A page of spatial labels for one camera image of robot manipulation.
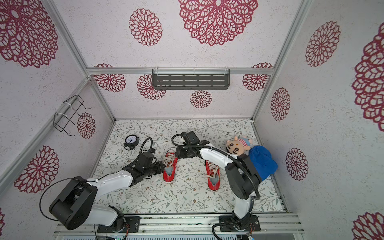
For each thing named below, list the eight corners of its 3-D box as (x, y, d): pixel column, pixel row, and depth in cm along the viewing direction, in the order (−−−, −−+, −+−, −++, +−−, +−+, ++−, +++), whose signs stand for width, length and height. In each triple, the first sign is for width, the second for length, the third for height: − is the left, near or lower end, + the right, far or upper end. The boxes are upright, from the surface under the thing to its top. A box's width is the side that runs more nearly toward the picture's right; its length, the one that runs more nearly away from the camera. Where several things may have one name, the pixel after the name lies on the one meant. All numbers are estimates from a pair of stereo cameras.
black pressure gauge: (124, 150, 104) (122, 147, 102) (128, 137, 112) (126, 134, 109) (136, 150, 104) (134, 147, 102) (139, 137, 112) (138, 134, 109)
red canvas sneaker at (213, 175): (206, 192, 86) (208, 187, 80) (205, 165, 97) (206, 159, 91) (220, 192, 86) (222, 187, 80) (217, 165, 97) (218, 159, 91)
